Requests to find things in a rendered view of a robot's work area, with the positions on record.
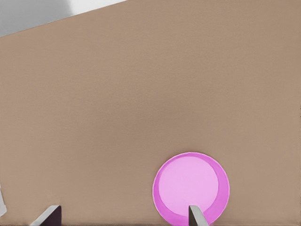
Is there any pink round plate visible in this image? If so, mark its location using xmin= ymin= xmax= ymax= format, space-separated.
xmin=152 ymin=152 xmax=230 ymax=226

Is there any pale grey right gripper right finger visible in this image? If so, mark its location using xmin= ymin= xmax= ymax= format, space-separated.
xmin=189 ymin=205 xmax=209 ymax=226

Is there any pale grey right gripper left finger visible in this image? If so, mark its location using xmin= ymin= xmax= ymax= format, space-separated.
xmin=30 ymin=205 xmax=63 ymax=226

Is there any silver frame post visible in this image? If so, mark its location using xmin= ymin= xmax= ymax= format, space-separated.
xmin=0 ymin=184 xmax=7 ymax=217

